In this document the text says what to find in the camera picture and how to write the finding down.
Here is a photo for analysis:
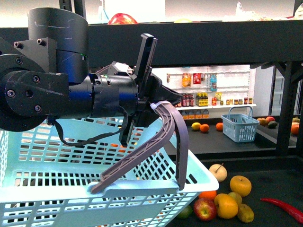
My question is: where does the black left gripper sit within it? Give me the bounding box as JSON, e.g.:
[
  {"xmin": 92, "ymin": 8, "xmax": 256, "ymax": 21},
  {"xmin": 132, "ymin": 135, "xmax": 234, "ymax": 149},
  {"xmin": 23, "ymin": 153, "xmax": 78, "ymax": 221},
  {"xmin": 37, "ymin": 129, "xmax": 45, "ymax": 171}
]
[{"xmin": 94, "ymin": 33, "xmax": 185, "ymax": 148}]

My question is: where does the grey basket handle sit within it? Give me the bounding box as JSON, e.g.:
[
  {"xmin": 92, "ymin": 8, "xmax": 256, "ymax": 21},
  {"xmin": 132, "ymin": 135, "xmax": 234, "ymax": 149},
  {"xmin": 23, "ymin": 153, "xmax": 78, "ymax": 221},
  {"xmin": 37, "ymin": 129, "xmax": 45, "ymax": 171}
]
[{"xmin": 90, "ymin": 101, "xmax": 189, "ymax": 194}]

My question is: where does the large teal shopping basket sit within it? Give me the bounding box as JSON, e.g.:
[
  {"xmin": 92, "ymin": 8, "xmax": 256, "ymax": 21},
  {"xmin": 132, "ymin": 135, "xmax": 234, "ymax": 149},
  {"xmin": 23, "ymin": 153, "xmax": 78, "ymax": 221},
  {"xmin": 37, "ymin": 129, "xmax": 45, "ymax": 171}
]
[{"xmin": 0, "ymin": 119, "xmax": 219, "ymax": 227}]

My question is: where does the yellow lemon far shelf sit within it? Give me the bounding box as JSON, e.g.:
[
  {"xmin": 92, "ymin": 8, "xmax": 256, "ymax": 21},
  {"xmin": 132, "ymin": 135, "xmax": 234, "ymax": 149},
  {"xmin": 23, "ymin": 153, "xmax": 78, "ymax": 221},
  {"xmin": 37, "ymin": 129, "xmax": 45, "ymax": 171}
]
[{"xmin": 191, "ymin": 122, "xmax": 201, "ymax": 131}]

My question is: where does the orange beside far lemon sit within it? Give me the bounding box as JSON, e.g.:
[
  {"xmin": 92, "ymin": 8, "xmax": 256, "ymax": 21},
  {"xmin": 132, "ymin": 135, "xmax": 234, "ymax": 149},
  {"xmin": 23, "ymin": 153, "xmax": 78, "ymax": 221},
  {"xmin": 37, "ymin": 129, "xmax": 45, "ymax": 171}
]
[{"xmin": 200, "ymin": 124, "xmax": 210, "ymax": 133}]

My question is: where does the orange near blue basket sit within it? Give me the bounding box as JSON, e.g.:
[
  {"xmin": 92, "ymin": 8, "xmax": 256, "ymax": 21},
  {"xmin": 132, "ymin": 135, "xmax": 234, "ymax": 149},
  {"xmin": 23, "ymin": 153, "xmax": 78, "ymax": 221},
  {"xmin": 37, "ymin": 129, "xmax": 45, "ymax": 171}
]
[{"xmin": 216, "ymin": 122, "xmax": 223, "ymax": 131}]

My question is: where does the large red apple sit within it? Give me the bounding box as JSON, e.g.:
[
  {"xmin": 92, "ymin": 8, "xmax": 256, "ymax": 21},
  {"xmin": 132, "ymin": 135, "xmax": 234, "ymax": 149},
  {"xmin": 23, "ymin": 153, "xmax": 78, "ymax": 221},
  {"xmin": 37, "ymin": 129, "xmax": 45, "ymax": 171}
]
[{"xmin": 107, "ymin": 13, "xmax": 138, "ymax": 25}]

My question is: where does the small blue plastic basket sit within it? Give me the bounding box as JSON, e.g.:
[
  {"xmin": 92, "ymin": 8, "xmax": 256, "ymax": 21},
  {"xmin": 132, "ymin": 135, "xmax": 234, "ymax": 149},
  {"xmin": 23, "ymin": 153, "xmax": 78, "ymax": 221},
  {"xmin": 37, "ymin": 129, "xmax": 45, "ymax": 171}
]
[{"xmin": 221, "ymin": 105, "xmax": 259, "ymax": 143}]

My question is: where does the white pear with stem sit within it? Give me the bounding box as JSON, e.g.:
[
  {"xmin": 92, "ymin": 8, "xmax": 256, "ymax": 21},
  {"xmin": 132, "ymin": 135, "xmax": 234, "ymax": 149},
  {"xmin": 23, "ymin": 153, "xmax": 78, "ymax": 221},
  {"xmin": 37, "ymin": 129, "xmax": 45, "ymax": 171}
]
[{"xmin": 209, "ymin": 164, "xmax": 228, "ymax": 183}]

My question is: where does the clear plastic bag produce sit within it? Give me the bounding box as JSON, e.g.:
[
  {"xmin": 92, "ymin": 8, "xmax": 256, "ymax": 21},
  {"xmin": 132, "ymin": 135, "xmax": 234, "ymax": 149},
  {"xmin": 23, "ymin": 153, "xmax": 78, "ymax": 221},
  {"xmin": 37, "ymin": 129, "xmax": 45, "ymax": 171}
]
[{"xmin": 222, "ymin": 1, "xmax": 280, "ymax": 22}]

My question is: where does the near orange fruit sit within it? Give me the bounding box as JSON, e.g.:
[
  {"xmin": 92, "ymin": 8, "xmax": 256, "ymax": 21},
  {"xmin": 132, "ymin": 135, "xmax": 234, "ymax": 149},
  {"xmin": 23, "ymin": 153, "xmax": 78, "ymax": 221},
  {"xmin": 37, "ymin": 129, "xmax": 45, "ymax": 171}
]
[{"xmin": 198, "ymin": 190, "xmax": 217, "ymax": 201}]

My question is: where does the green lime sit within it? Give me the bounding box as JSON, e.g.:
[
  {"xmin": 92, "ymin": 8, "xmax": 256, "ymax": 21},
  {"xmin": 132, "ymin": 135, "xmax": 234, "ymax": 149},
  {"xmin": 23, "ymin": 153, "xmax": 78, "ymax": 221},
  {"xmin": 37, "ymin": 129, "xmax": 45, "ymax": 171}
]
[{"xmin": 176, "ymin": 205, "xmax": 193, "ymax": 219}]

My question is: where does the red yellow apple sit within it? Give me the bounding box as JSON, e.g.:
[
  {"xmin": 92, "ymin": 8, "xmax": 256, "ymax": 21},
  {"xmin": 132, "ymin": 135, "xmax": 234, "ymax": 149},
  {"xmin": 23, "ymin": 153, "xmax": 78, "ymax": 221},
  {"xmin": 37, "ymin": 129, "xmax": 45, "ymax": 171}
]
[{"xmin": 193, "ymin": 198, "xmax": 217, "ymax": 221}]

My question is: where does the yellow orange mango fruit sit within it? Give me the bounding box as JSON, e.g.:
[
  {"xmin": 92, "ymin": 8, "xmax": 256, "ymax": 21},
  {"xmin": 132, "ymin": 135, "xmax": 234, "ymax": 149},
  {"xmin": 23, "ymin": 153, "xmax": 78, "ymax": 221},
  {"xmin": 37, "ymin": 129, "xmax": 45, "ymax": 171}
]
[{"xmin": 214, "ymin": 193, "xmax": 238, "ymax": 219}]

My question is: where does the red chili pepper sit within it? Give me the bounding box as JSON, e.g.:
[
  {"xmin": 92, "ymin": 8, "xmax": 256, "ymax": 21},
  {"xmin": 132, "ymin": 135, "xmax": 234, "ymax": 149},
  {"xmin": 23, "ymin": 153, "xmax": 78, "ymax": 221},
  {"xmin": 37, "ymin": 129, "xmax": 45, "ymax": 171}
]
[{"xmin": 260, "ymin": 198, "xmax": 303, "ymax": 224}]

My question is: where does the white retail wall shelf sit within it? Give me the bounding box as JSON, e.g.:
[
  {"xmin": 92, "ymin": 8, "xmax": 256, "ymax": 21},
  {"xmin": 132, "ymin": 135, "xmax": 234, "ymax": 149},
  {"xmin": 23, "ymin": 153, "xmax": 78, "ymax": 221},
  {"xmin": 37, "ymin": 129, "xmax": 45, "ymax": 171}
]
[{"xmin": 152, "ymin": 65, "xmax": 256, "ymax": 120}]

